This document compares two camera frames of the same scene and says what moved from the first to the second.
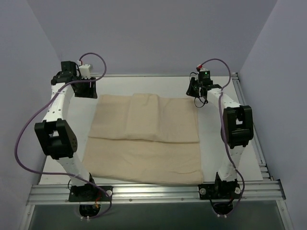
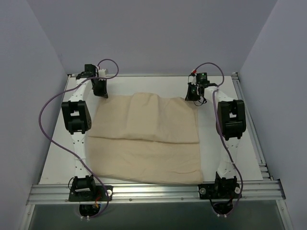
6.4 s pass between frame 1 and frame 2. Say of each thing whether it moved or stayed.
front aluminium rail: stayed
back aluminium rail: stayed
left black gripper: moved
